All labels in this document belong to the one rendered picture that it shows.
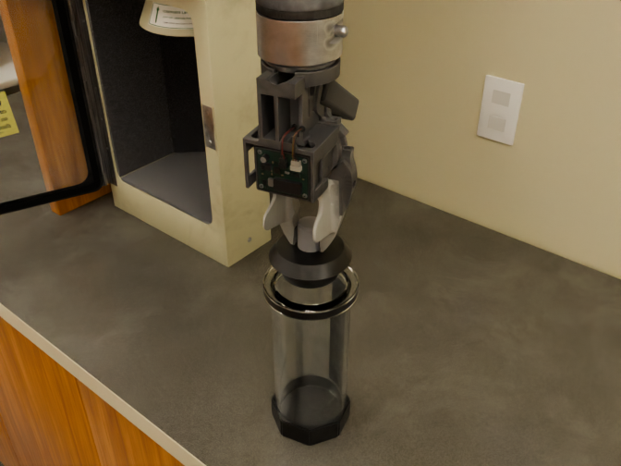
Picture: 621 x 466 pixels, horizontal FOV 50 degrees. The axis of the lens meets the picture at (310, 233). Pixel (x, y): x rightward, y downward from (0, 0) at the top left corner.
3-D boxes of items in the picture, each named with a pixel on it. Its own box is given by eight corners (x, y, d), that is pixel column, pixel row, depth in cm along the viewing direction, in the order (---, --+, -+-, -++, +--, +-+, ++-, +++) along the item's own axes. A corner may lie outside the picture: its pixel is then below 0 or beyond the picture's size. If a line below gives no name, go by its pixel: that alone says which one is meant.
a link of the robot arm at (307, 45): (279, -7, 60) (363, 3, 57) (280, 43, 63) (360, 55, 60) (238, 15, 55) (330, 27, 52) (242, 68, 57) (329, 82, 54)
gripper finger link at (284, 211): (249, 257, 69) (254, 183, 64) (274, 228, 74) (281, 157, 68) (275, 267, 68) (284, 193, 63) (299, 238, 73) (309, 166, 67)
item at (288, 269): (362, 259, 76) (365, 210, 72) (333, 306, 69) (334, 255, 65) (290, 240, 79) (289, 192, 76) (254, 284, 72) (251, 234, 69)
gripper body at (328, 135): (243, 193, 63) (235, 70, 56) (282, 154, 69) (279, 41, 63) (316, 210, 60) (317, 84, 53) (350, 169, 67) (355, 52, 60)
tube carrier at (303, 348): (363, 392, 89) (371, 264, 77) (333, 453, 81) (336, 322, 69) (290, 368, 93) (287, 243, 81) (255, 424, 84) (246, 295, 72)
